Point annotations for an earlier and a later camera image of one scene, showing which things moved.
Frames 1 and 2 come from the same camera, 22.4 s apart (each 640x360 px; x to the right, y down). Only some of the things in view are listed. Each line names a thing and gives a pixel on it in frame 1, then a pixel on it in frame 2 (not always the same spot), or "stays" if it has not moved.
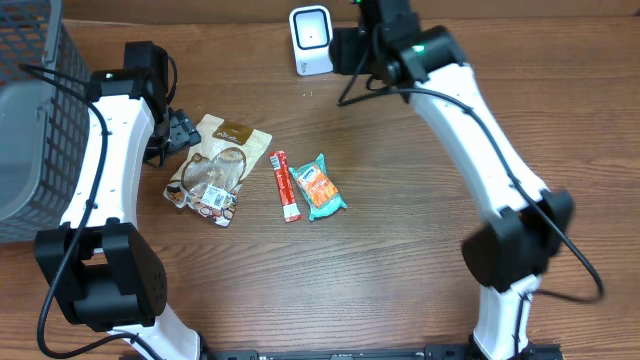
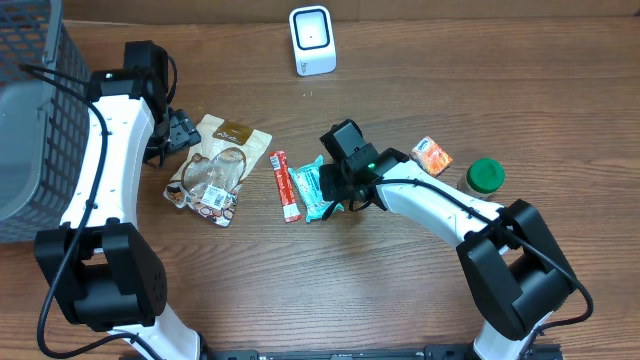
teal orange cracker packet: x=317 y=190 stays
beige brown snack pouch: x=220 y=157 stays
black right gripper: x=342 y=51 → x=329 y=186
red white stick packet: x=290 y=210 stays
